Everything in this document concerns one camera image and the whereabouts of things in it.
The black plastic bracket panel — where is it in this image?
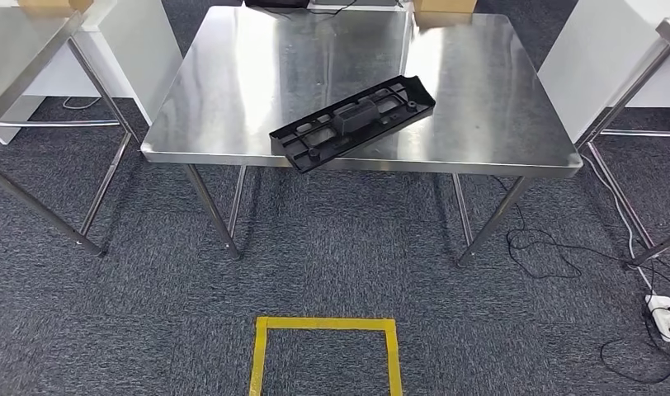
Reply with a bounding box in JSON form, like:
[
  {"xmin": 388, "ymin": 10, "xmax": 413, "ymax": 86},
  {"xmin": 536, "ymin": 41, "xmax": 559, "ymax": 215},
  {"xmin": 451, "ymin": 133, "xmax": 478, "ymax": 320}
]
[{"xmin": 268, "ymin": 74, "xmax": 436, "ymax": 175}]

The stainless steel workbench table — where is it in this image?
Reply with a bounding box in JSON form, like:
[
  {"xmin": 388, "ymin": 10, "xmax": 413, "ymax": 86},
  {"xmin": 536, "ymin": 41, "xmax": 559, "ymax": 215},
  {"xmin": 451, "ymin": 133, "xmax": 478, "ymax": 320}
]
[{"xmin": 140, "ymin": 5, "xmax": 583, "ymax": 269}]

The yellow floor tape square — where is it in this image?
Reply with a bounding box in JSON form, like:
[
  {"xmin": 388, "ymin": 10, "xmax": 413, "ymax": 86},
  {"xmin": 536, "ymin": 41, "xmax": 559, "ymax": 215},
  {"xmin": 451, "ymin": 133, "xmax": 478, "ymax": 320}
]
[{"xmin": 248, "ymin": 317, "xmax": 404, "ymax": 396}]

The black box device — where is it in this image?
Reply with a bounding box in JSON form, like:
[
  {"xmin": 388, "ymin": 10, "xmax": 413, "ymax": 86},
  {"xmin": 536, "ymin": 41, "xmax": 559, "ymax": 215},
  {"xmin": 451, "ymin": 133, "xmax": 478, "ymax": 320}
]
[{"xmin": 244, "ymin": 0, "xmax": 311, "ymax": 9}]

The cardboard box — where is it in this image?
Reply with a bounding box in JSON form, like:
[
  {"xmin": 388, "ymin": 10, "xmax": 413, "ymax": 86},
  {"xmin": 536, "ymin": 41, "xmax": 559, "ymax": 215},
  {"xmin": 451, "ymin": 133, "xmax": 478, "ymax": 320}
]
[
  {"xmin": 17, "ymin": 0, "xmax": 94, "ymax": 13},
  {"xmin": 413, "ymin": 0, "xmax": 479, "ymax": 15}
]

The white partition panel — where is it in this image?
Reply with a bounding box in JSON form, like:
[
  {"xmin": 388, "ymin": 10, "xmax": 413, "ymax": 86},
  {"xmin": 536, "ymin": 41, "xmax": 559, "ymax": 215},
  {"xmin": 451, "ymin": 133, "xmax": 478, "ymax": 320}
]
[
  {"xmin": 0, "ymin": 0, "xmax": 184, "ymax": 146},
  {"xmin": 537, "ymin": 0, "xmax": 670, "ymax": 144}
]

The white power strip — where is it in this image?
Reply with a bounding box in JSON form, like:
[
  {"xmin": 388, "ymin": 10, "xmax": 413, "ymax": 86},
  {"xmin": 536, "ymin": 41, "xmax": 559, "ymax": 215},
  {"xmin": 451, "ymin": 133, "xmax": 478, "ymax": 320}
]
[{"xmin": 644, "ymin": 295, "xmax": 670, "ymax": 344}]

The black floor cable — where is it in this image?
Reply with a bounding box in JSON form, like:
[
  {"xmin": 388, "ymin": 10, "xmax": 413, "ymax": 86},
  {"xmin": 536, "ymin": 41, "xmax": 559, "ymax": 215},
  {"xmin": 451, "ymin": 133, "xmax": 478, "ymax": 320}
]
[{"xmin": 490, "ymin": 174, "xmax": 670, "ymax": 384}]

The white floor cable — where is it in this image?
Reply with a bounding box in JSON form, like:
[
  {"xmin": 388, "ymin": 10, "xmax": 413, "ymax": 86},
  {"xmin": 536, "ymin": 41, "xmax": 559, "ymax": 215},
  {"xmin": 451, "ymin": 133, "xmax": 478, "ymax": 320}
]
[{"xmin": 581, "ymin": 153, "xmax": 656, "ymax": 299}]

